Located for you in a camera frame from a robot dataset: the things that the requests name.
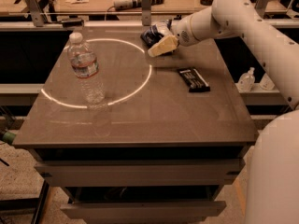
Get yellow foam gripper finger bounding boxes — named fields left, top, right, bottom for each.
left=148, top=35, right=178, bottom=57

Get middle metal bracket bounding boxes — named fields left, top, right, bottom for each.
left=141, top=0, right=151, bottom=26

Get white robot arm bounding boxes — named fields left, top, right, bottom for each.
left=149, top=0, right=299, bottom=224

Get white power strip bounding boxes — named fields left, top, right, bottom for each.
left=113, top=0, right=164, bottom=10

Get grey drawer cabinet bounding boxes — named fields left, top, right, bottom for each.
left=12, top=25, right=262, bottom=224

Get grey drawer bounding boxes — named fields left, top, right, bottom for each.
left=36, top=159, right=244, bottom=187
left=61, top=200, right=226, bottom=224

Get left metal bracket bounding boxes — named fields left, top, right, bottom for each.
left=24, top=0, right=45, bottom=27

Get small clear bottle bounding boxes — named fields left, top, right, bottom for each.
left=237, top=67, right=255, bottom=91
left=260, top=73, right=275, bottom=91

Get clear plastic water bottle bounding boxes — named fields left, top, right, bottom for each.
left=67, top=32, right=105, bottom=105

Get black snack bar packet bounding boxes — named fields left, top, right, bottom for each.
left=178, top=67, right=210, bottom=92

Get lower grey drawer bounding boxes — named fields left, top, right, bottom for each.
left=61, top=200, right=226, bottom=224

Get upper grey drawer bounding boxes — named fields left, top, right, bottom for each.
left=36, top=159, right=244, bottom=187

